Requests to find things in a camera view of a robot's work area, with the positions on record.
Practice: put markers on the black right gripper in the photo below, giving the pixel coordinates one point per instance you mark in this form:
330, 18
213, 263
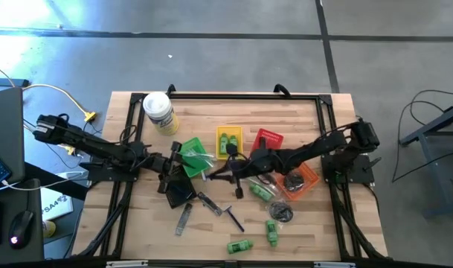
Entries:
254, 164

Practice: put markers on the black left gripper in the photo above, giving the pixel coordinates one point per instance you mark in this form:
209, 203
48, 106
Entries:
163, 165

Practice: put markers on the green travel bottle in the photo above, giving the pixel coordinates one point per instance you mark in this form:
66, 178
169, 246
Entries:
262, 193
223, 143
272, 232
233, 140
240, 246

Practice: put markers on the round black item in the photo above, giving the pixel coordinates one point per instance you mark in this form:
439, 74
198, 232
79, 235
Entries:
281, 212
294, 181

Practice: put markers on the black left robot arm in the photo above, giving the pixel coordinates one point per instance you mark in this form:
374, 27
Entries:
96, 143

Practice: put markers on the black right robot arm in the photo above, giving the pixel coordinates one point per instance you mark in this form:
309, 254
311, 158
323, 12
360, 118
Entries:
311, 149

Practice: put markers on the green plastic basket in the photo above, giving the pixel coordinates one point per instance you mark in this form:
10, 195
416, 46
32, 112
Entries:
192, 171

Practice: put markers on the yellow plastic basket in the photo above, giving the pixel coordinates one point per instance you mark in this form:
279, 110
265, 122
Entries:
239, 149

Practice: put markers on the black plastic basket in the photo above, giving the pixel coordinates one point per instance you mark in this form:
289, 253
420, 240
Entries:
181, 199

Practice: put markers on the red plastic basket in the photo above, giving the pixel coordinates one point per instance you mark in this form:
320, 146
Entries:
275, 139

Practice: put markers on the yellow Lysol wipes canister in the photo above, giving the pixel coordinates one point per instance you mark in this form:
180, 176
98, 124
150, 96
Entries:
157, 106

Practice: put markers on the orange plastic basket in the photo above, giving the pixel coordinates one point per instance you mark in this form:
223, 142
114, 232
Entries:
308, 175

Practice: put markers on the white power adapter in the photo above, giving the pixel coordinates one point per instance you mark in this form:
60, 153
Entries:
73, 175

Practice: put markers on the small yellow object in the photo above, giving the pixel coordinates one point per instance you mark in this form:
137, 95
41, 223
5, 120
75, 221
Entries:
49, 229

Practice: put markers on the black side desk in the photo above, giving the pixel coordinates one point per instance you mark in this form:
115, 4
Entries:
29, 193

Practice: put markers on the black computer mouse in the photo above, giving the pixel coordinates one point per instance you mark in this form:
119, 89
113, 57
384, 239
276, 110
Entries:
21, 229

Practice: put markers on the grey laptop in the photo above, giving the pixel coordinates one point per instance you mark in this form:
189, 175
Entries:
4, 130

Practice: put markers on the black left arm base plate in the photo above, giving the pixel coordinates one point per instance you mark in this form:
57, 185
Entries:
99, 175

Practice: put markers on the silver edge bracket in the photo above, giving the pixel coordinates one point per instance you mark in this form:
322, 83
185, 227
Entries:
126, 264
334, 265

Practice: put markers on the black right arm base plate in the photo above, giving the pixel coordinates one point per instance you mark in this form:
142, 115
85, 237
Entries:
363, 175

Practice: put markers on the blue-grey table frame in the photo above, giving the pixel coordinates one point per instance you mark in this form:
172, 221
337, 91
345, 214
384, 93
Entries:
430, 126

